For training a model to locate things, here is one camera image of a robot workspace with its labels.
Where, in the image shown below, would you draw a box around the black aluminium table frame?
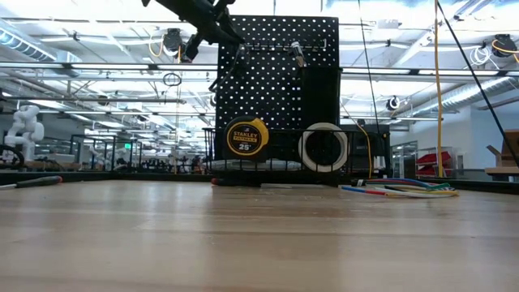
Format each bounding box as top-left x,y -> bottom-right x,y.
0,170 -> 519,195

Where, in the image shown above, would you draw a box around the blue cable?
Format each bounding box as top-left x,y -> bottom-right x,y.
341,178 -> 431,195

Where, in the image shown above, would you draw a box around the black wire basket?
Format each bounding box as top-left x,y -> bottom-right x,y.
204,127 -> 358,183

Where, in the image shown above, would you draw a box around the cardboard box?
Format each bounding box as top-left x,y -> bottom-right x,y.
486,129 -> 519,168

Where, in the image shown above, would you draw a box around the wooden workbench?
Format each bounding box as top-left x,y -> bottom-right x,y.
485,166 -> 519,183

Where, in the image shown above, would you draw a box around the black cabinet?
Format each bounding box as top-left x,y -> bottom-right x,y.
339,124 -> 391,179

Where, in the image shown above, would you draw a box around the clear black safety glasses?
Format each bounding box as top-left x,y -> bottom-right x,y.
208,43 -> 251,92

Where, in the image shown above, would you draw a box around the dark screwdriver with red end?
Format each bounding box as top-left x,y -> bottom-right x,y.
0,175 -> 63,191

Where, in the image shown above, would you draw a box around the white cable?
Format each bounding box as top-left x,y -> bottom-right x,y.
372,186 -> 456,199

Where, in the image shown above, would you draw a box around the black ring hoop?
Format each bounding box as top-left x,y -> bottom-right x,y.
0,144 -> 25,170

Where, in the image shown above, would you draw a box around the red storage bin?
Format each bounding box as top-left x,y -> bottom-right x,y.
416,164 -> 453,177
416,152 -> 453,165

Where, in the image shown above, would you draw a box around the metal wire hook rail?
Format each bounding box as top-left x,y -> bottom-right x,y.
230,38 -> 328,52

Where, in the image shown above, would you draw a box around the red cable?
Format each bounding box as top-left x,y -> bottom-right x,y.
362,179 -> 422,196

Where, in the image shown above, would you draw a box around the black plastic cup bin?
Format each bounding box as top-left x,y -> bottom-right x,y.
299,66 -> 344,130

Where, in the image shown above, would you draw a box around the thin yellow hanging cable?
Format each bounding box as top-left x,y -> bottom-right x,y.
355,123 -> 373,179

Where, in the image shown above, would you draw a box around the thick black diagonal cable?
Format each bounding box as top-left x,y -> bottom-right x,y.
435,0 -> 519,167

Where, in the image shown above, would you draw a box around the black yellow tape measure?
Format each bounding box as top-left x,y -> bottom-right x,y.
224,116 -> 270,160

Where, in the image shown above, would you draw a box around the black perforated peg board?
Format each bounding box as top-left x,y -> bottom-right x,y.
214,15 -> 340,131

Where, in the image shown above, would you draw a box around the black hanging cable coil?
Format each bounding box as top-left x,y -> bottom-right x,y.
162,72 -> 182,88

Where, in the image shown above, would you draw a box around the thin black hanging cable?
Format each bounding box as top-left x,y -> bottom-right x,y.
358,0 -> 381,131

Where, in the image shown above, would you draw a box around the white masking tape roll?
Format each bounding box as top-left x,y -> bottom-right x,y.
298,122 -> 350,174

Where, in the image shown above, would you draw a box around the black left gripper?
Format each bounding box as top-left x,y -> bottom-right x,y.
178,0 -> 247,62

